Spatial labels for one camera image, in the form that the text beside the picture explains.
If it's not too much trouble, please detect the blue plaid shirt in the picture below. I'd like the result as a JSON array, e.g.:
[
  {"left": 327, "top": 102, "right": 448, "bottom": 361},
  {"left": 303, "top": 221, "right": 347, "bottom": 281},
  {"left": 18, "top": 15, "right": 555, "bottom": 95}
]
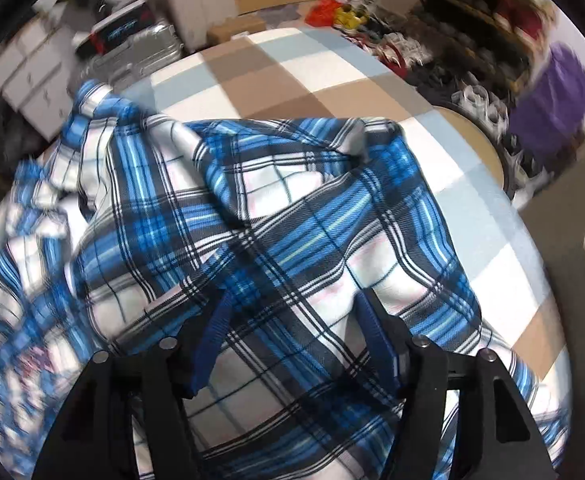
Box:
[{"left": 0, "top": 80, "right": 573, "bottom": 480}]

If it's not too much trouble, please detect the cardboard box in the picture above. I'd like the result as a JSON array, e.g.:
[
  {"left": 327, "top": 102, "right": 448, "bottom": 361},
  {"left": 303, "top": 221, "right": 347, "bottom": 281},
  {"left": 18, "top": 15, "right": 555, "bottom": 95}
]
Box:
[{"left": 207, "top": 15, "right": 266, "bottom": 49}]

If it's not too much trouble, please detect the wooden shoe rack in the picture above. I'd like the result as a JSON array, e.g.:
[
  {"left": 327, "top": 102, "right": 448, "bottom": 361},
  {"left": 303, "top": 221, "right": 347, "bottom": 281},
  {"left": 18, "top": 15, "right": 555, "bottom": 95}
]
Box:
[{"left": 407, "top": 0, "right": 559, "bottom": 92}]

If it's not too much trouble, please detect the purple bag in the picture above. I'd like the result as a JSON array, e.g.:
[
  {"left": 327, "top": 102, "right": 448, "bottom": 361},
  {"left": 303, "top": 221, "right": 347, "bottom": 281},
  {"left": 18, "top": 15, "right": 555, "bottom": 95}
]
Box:
[{"left": 507, "top": 42, "right": 585, "bottom": 152}]

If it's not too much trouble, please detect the pile of shoes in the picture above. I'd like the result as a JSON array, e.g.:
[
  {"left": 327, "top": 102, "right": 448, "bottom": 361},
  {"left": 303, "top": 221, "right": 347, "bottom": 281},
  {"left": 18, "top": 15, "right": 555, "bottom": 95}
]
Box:
[{"left": 333, "top": 0, "right": 426, "bottom": 78}]

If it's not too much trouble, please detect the white drawer cabinet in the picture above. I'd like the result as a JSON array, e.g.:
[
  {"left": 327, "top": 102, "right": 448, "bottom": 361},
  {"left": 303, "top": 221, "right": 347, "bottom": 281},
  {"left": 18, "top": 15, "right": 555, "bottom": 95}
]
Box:
[{"left": 0, "top": 25, "right": 84, "bottom": 141}]

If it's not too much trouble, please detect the white plastic cabinet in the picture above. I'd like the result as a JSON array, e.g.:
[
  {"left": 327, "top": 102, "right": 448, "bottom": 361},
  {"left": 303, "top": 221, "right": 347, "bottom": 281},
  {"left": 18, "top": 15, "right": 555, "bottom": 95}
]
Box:
[{"left": 162, "top": 0, "right": 234, "bottom": 54}]

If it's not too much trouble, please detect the silver suitcase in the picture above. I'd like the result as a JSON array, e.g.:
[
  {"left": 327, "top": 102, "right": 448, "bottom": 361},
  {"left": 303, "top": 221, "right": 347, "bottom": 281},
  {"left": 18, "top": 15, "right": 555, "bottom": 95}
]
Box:
[{"left": 80, "top": 19, "right": 189, "bottom": 87}]

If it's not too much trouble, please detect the black printed box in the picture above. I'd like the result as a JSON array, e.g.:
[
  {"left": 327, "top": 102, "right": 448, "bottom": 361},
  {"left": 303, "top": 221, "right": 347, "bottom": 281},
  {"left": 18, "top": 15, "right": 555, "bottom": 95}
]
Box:
[{"left": 91, "top": 0, "right": 156, "bottom": 54}]

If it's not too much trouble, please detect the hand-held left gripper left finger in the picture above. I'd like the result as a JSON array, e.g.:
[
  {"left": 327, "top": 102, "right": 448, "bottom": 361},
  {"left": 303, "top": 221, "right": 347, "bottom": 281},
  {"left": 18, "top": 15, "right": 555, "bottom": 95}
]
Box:
[{"left": 32, "top": 290, "right": 236, "bottom": 480}]

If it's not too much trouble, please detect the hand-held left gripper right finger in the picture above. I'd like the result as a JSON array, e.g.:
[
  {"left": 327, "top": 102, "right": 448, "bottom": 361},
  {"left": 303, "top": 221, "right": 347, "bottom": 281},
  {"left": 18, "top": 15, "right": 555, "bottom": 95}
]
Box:
[{"left": 354, "top": 289, "right": 558, "bottom": 480}]

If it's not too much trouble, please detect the checked bed sheet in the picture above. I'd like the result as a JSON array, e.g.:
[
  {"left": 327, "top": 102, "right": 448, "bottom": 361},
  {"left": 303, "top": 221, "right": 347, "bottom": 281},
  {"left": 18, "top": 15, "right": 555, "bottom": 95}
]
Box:
[{"left": 117, "top": 27, "right": 573, "bottom": 411}]

